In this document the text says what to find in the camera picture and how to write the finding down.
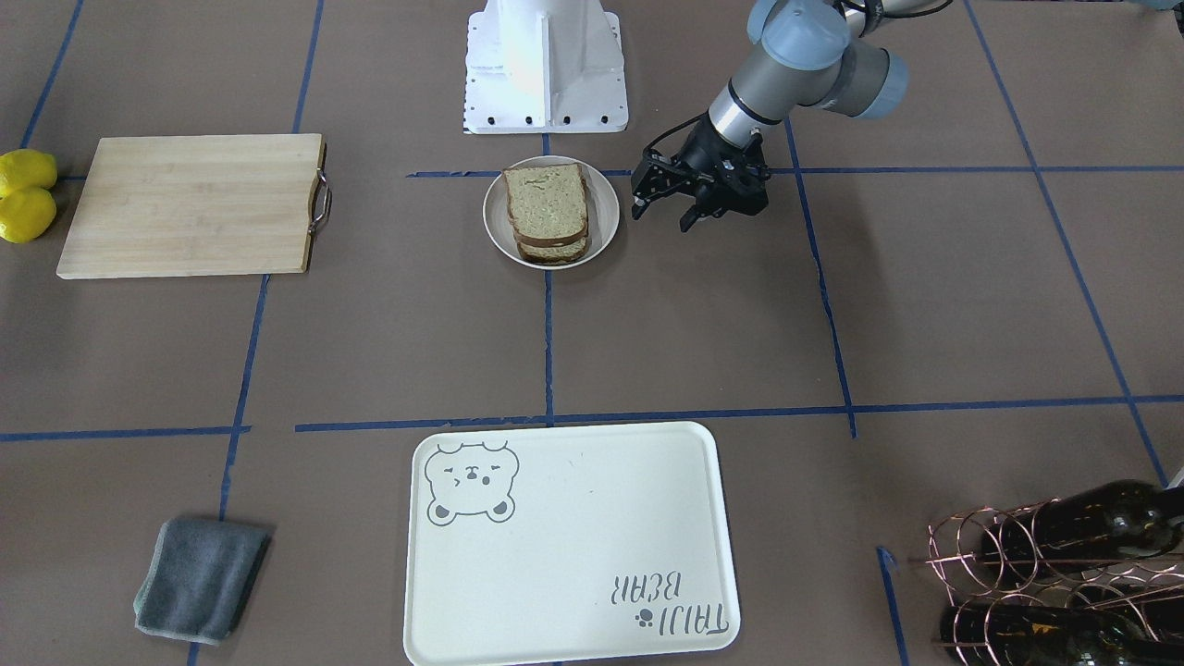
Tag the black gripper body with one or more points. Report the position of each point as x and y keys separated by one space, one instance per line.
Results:
x=705 y=148

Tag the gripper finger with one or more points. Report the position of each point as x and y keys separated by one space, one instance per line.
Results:
x=698 y=211
x=640 y=205

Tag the bread slice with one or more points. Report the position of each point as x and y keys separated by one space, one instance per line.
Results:
x=547 y=205
x=553 y=255

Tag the white round plate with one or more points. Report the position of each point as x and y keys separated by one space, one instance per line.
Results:
x=604 y=213

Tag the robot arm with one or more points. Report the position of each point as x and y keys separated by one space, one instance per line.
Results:
x=804 y=54

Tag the cream bear serving tray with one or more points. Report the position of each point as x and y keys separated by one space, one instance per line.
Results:
x=572 y=543

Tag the wooden cutting board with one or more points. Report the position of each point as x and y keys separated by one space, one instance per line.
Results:
x=198 y=206

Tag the dark wine bottle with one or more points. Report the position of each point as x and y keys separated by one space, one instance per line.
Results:
x=1119 y=521
x=1121 y=622

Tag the grey folded cloth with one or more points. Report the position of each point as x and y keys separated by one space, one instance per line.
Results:
x=200 y=579

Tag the yellow lemon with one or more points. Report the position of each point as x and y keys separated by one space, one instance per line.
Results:
x=26 y=214
x=24 y=168

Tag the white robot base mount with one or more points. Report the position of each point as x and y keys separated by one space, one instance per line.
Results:
x=544 y=66

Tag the copper wire bottle rack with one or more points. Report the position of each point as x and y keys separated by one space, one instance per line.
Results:
x=1093 y=579

